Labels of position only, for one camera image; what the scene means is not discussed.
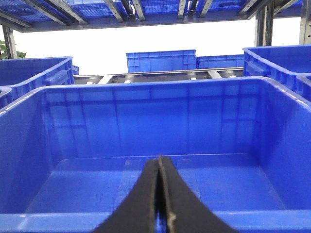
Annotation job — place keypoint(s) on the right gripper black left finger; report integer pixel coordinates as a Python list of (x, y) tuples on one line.
[(137, 213)]

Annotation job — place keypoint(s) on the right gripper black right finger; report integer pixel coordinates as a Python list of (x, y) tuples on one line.
[(180, 210)]

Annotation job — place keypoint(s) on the blue plastic crate right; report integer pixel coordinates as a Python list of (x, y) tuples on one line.
[(70, 154)]

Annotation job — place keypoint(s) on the blue plastic crate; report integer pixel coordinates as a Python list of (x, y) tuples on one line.
[(20, 76), (70, 154)]

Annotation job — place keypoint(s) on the blue crate right side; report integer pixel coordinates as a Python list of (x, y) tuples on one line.
[(289, 65)]

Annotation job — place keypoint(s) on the blue plastic crate left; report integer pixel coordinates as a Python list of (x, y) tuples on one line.
[(20, 76)]

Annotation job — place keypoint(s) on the overhead steel shelf rack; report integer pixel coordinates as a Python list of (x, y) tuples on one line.
[(28, 16)]

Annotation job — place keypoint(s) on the steel rack upright post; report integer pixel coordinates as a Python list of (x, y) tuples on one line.
[(264, 25)]

